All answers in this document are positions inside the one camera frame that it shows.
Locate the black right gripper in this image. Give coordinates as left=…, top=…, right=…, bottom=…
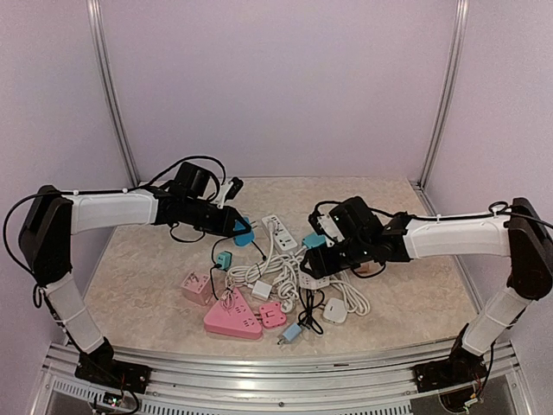
left=300, top=234, right=372, bottom=278

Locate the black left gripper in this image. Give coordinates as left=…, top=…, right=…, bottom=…
left=183, top=196, right=251, bottom=237

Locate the blue plug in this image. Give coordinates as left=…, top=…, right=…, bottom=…
left=233, top=216, right=255, bottom=247

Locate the teal plug adapter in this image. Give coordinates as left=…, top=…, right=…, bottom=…
left=215, top=251, right=232, bottom=271

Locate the white thick power cord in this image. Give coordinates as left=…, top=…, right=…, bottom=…
left=226, top=220, right=372, bottom=316

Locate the white plug adapter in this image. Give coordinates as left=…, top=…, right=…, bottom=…
left=322, top=297, right=348, bottom=324

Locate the white charger plug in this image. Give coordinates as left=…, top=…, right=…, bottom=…
left=251, top=280, right=272, bottom=301

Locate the pink square plug adapter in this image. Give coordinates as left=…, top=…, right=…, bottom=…
left=258, top=302, right=287, bottom=329

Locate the light blue plug adapter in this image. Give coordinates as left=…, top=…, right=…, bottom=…
left=277, top=322, right=304, bottom=345

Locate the pink cube socket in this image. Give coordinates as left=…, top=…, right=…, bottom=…
left=181, top=271, right=213, bottom=306

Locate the pink triangular power strip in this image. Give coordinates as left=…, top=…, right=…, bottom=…
left=203, top=289, right=263, bottom=340

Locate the white cube socket adapter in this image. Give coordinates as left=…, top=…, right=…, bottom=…
left=298, top=266, right=330, bottom=291

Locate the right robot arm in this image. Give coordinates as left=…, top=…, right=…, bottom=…
left=300, top=196, right=552, bottom=387

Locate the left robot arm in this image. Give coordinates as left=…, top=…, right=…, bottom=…
left=18, top=156, right=251, bottom=385

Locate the teal power strip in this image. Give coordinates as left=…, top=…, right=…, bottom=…
left=302, top=233, right=327, bottom=249

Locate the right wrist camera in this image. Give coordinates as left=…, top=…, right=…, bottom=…
left=308, top=210, right=344, bottom=246

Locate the black coiled cable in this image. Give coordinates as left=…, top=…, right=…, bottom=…
left=209, top=239, right=269, bottom=303

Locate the short black usb cable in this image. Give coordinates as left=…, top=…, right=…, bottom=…
left=296, top=288, right=326, bottom=336

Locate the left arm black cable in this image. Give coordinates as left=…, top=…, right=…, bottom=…
left=2, top=155, right=228, bottom=310

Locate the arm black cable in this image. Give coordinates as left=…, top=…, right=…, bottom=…
left=2, top=155, right=228, bottom=310
left=308, top=199, right=553, bottom=390

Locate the white coiled usb cable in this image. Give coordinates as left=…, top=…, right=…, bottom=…
left=218, top=276, right=243, bottom=310

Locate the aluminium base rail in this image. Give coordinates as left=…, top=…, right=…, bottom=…
left=29, top=341, right=536, bottom=414

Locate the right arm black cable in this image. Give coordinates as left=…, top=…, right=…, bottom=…
left=308, top=199, right=553, bottom=390

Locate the aluminium frame post right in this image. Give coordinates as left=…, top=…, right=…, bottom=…
left=417, top=0, right=470, bottom=192

